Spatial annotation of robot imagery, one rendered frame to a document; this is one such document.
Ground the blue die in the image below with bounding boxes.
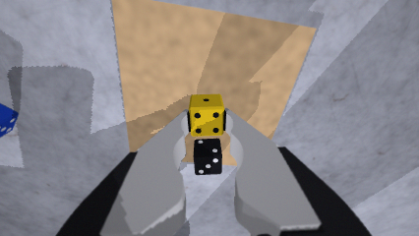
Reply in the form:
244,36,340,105
0,103,19,137

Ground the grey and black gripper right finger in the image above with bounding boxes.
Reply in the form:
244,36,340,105
223,108,372,236

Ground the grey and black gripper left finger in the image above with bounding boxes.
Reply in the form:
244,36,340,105
56,109,191,236

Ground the yellow die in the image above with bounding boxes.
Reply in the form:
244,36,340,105
189,94,224,137

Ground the black die with white pips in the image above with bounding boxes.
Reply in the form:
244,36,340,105
194,139,222,175

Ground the tan flat mat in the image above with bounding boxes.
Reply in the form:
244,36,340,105
112,0,316,152

